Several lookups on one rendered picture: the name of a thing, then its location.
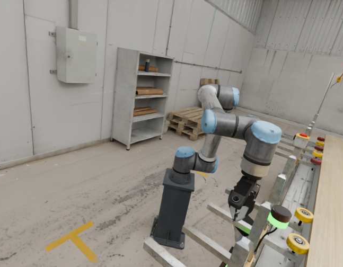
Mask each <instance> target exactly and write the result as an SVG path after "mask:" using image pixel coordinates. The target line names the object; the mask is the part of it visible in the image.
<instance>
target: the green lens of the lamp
mask: <svg viewBox="0 0 343 267"><path fill-rule="evenodd" d="M268 220H269V222H270V223H271V224H272V225H274V226H275V227H277V228H281V229H285V228H287V226H288V223H282V222H279V221H277V220H276V219H274V218H273V217H272V215H271V213H270V214H269V217H268Z"/></svg>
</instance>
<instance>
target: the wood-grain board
mask: <svg viewBox="0 0 343 267"><path fill-rule="evenodd" d="M323 148H324V149H323V152H322V153H323V155H322V158H321V160H322V163H321V165H320V172H319V178H318V185H317V189H316V196H315V203H314V209H313V215H314V218H313V220H312V222H311V229H310V235H309V245H310V247H309V249H308V251H307V253H306V260H305V266H304V267H343V139H342V138H338V137H335V136H331V135H327V134H326V135H325V141H324V146H323Z"/></svg>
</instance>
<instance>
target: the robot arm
mask: <svg viewBox="0 0 343 267"><path fill-rule="evenodd" d="M239 95H240V94H239V90H238V89H237V88H235V87H229V86H224V85H218V84H205V85H203V86H201V87H200V89H199V90H198V99H199V101H200V102H201V103H202V106H203V116H202V119H201V130H202V132H204V133H207V135H206V138H205V141H204V145H203V148H202V149H200V150H199V152H195V150H194V149H193V148H191V147H185V146H182V147H179V148H178V149H177V151H176V153H175V158H174V163H173V168H172V170H171V172H170V173H169V179H170V180H171V181H172V182H174V183H176V184H181V185H185V184H188V183H190V181H191V174H190V171H191V170H193V171H199V172H204V173H212V174H213V173H215V172H216V170H217V167H218V157H217V154H216V152H217V149H218V146H219V143H220V141H221V138H222V136H224V137H231V138H235V139H241V140H245V141H246V143H247V145H246V147H245V150H244V154H243V156H241V159H242V160H241V164H240V167H241V169H242V170H241V173H242V174H243V175H244V176H242V177H241V179H240V180H239V181H238V182H237V185H236V186H234V190H231V193H230V195H229V196H228V204H229V208H230V213H231V216H232V218H233V219H234V221H235V222H238V221H240V220H242V219H243V218H245V217H246V216H247V215H248V214H250V213H251V212H252V210H253V209H254V204H255V201H254V199H256V197H257V195H258V193H259V190H260V187H261V185H259V184H257V181H258V180H261V179H262V177H264V176H266V175H267V173H268V171H269V168H270V165H271V161H272V159H273V156H274V154H275V151H276V148H277V145H278V143H279V141H280V139H281V134H282V130H281V129H280V127H278V126H276V125H274V124H272V123H269V122H265V121H261V120H260V119H259V118H257V117H255V116H252V115H246V116H242V115H236V114H231V111H232V109H233V107H236V106H237V105H238V102H239ZM258 186H259V187H258ZM237 210H240V212H239V213H238V216H237V217H236V212H237Z"/></svg>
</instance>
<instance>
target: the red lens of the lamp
mask: <svg viewBox="0 0 343 267"><path fill-rule="evenodd" d="M274 206H275V205H273V207H272V209H271V212H270V213H271V215H272V216H273V217H274V218H275V219H276V220H278V221H280V222H283V223H288V222H289V221H290V219H291V217H292V213H291V216H290V217H285V216H282V215H280V214H278V213H277V212H276V211H275V210H274Z"/></svg>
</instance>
